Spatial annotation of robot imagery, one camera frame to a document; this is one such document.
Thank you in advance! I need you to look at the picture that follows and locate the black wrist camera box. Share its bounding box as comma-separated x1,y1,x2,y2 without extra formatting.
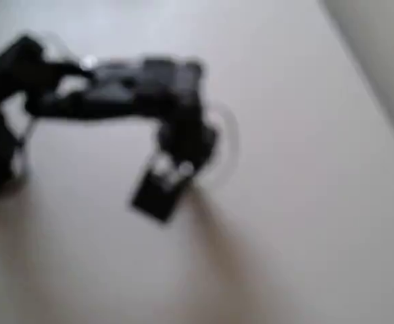
130,158,196,223

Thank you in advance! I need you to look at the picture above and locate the clear camera cable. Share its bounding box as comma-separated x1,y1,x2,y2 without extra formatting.
196,100,241,192

